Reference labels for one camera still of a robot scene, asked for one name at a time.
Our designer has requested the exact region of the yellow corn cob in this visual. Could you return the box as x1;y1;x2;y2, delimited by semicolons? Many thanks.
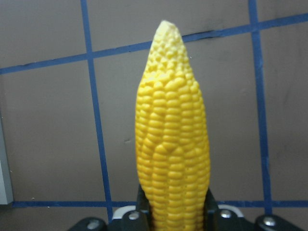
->
135;20;210;231

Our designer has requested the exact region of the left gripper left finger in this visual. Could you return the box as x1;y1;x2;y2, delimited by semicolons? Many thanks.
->
121;185;151;231

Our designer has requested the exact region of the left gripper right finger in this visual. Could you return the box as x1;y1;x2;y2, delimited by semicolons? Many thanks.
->
204;189;244;231

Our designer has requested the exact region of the brown paper table cover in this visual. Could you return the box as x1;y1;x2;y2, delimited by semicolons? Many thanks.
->
0;0;308;231

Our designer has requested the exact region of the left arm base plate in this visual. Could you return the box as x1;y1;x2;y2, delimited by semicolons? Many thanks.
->
0;117;13;205

